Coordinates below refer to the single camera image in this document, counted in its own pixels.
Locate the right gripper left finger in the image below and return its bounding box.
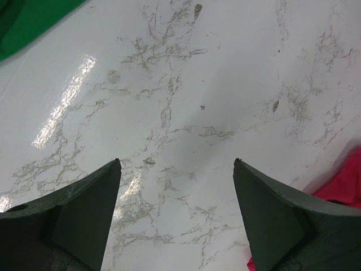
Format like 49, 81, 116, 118
1, 159, 121, 270

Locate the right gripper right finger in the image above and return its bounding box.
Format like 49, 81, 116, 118
232, 158, 361, 271

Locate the green t shirt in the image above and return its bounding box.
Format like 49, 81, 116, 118
1, 0, 84, 61

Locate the red t shirt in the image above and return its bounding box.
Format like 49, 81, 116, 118
246, 148, 361, 271

